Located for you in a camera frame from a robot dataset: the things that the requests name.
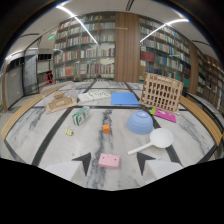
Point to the tall library bookshelf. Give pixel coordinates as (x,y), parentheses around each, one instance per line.
(166,56)

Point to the blue flat folder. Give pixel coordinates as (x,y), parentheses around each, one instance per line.
(124,99)

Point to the magenta booklet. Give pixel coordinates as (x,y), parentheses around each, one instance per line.
(163,114)

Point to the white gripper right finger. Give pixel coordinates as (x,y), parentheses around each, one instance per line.
(156,167)

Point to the red chair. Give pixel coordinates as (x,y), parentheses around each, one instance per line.
(49,78)

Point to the green white milk carton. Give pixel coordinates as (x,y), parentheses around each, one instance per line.
(80,116)

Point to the wooden panel column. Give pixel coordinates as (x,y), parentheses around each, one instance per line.
(127,47)

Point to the white plastic ladle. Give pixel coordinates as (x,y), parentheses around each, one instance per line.
(156,140)

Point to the wooden lattice building model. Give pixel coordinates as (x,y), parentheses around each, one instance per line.
(162,92)

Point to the wooden temple model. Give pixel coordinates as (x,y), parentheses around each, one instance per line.
(60,102)

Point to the blue upturned bowl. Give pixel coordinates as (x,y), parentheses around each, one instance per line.
(140,122)

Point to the library bookshelf with glass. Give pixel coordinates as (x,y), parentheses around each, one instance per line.
(85,48)

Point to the small orange cube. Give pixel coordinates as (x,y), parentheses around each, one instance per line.
(106,128)

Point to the curved wooden bench edge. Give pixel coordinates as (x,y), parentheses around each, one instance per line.
(202,116)
(22,115)

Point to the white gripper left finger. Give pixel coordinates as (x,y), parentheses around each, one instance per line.
(68,168)

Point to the small yellow toy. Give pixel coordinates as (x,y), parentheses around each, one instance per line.
(69,132)

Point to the pink rectangular block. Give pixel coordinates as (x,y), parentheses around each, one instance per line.
(109,160)

